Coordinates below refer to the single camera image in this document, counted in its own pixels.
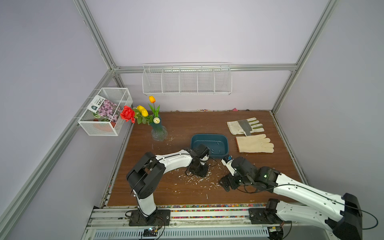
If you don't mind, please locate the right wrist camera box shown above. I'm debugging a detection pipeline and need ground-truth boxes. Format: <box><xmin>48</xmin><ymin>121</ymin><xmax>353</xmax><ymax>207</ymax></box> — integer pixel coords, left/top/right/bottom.
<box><xmin>221</xmin><ymin>155</ymin><xmax>236</xmax><ymax>176</ymax></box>

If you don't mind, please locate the white wire side basket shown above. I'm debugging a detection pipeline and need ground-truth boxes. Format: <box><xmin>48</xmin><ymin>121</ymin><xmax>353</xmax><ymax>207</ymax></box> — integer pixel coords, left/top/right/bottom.
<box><xmin>78</xmin><ymin>88</ymin><xmax>133</xmax><ymax>136</ymax></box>

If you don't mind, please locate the cream canvas work glove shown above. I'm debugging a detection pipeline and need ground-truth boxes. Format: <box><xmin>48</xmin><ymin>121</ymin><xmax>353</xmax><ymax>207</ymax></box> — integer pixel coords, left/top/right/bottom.
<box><xmin>236</xmin><ymin>134</ymin><xmax>274</xmax><ymax>154</ymax></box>

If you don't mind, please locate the yellow artificial tulips bunch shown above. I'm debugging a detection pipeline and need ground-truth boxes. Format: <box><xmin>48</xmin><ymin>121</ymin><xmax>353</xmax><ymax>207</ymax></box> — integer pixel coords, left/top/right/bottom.
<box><xmin>133</xmin><ymin>96</ymin><xmax>161</xmax><ymax>125</ymax></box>

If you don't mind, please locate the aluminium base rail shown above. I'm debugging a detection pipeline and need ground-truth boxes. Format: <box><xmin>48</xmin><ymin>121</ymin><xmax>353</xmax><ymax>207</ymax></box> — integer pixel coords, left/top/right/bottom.
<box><xmin>82</xmin><ymin>204</ymin><xmax>337</xmax><ymax>240</ymax></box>

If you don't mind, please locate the purple flower packet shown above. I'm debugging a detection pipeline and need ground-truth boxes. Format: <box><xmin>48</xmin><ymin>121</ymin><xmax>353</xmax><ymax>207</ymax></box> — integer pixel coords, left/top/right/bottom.
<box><xmin>87</xmin><ymin>95</ymin><xmax>123</xmax><ymax>123</ymax></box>

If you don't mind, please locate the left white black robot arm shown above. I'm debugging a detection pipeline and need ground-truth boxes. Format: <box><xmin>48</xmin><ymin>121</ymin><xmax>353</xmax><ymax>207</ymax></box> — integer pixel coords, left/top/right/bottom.
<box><xmin>126</xmin><ymin>144</ymin><xmax>210</xmax><ymax>218</ymax></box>

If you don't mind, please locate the white grey work glove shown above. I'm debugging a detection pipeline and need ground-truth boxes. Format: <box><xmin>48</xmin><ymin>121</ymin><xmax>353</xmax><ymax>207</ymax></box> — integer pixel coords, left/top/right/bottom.
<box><xmin>227</xmin><ymin>118</ymin><xmax>265</xmax><ymax>136</ymax></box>

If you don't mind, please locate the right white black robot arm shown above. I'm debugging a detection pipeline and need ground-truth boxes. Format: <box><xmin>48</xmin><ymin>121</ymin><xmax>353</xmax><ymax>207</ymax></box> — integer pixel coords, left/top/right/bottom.
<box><xmin>219</xmin><ymin>155</ymin><xmax>363</xmax><ymax>240</ymax></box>

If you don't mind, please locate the white wire wall shelf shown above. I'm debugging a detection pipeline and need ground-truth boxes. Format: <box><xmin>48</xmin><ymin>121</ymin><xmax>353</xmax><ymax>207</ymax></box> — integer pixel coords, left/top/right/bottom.
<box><xmin>142</xmin><ymin>63</ymin><xmax>233</xmax><ymax>95</ymax></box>

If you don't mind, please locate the red artificial rose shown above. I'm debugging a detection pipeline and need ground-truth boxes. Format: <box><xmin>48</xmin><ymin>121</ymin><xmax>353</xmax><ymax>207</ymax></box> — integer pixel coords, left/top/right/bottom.
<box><xmin>120</xmin><ymin>106</ymin><xmax>136</xmax><ymax>124</ymax></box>

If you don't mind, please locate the teal plastic storage box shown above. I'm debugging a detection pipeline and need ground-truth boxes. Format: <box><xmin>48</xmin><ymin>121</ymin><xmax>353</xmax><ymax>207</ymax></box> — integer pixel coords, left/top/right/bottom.
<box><xmin>191</xmin><ymin>134</ymin><xmax>229</xmax><ymax>159</ymax></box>

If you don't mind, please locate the glass flower vase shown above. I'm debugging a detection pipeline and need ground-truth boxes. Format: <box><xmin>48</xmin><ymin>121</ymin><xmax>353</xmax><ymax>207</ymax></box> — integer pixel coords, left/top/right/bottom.
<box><xmin>150</xmin><ymin>117</ymin><xmax>168</xmax><ymax>142</ymax></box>

